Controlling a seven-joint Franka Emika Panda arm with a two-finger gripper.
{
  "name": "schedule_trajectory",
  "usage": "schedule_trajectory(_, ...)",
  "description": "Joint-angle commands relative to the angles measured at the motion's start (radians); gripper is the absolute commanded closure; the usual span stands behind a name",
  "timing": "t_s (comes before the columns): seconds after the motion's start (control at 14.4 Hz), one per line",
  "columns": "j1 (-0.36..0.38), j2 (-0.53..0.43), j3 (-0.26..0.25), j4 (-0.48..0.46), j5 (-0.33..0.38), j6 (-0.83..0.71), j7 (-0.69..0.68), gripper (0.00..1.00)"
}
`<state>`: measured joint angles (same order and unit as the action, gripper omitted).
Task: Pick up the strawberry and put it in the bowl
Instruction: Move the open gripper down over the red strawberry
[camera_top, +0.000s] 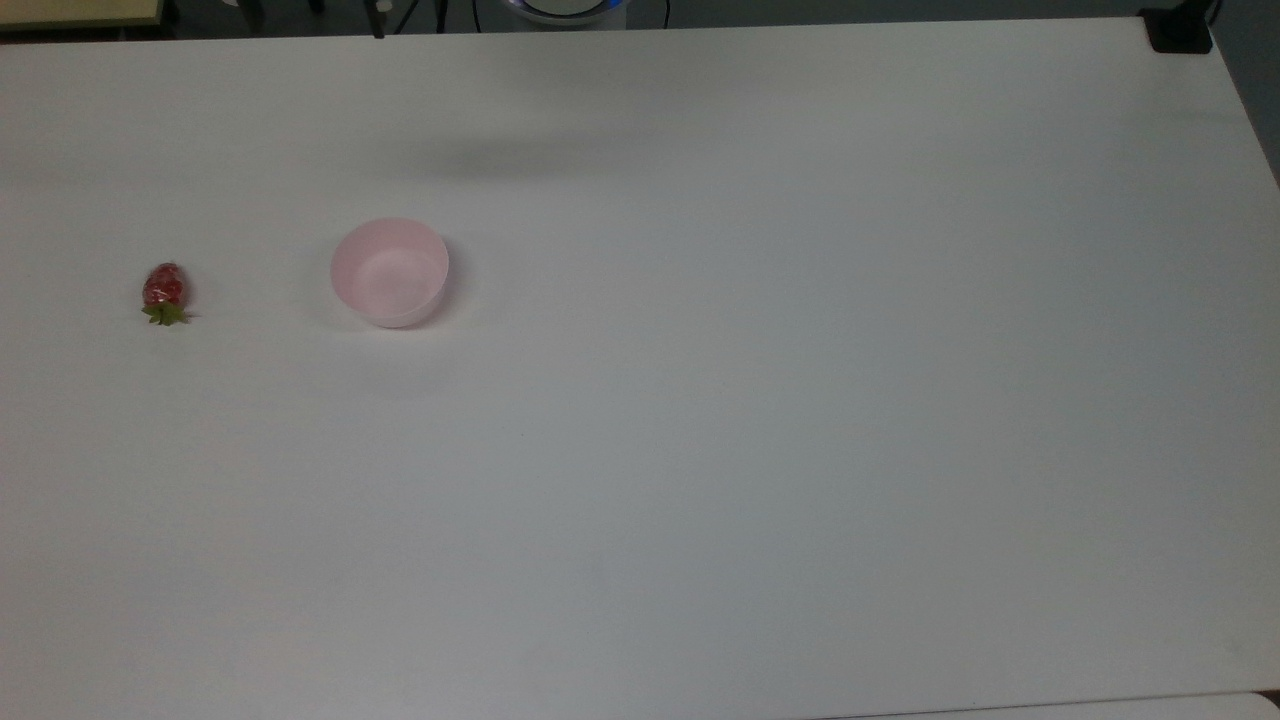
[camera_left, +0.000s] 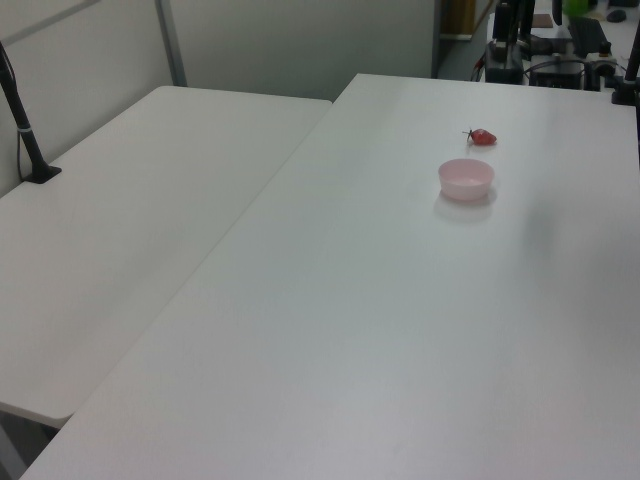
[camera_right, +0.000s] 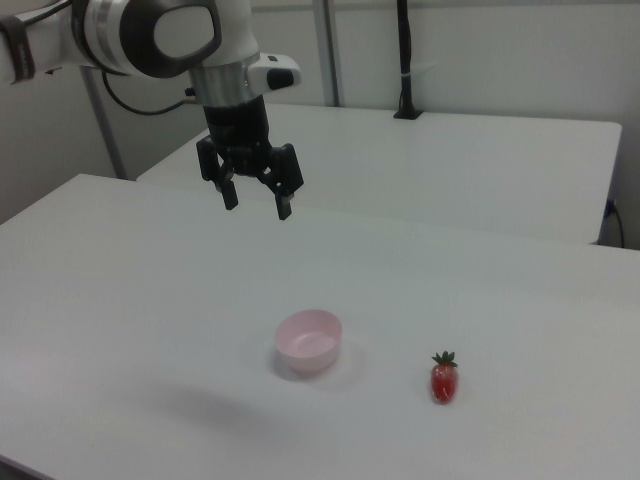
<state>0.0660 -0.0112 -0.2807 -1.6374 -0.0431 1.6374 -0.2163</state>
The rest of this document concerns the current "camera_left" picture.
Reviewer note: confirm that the red strawberry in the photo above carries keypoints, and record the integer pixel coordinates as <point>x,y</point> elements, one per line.
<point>483,137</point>

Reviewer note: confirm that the pink plastic bowl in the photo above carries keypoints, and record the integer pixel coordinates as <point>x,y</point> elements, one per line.
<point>466,181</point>

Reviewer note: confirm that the black equipment box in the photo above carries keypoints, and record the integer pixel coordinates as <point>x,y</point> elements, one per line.
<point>504,65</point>

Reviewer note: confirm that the wooden panel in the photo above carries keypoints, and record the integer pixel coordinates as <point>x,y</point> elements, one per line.
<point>459,17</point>

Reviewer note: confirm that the black electronic device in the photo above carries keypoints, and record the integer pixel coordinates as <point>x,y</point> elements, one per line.
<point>557,74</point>

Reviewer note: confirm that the black monitor stand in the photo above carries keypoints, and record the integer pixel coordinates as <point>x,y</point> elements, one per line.
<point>526,25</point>

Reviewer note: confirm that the brown board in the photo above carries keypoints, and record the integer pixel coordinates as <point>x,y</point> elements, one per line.
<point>542,20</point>

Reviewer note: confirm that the green object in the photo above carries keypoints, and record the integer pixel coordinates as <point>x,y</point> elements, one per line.
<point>576,5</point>

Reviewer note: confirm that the dark computer mouse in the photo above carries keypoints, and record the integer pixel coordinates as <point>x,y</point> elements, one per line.
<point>616,15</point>

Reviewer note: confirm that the black camera stand pole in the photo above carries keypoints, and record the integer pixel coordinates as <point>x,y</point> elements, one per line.
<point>630,65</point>
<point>20,117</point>

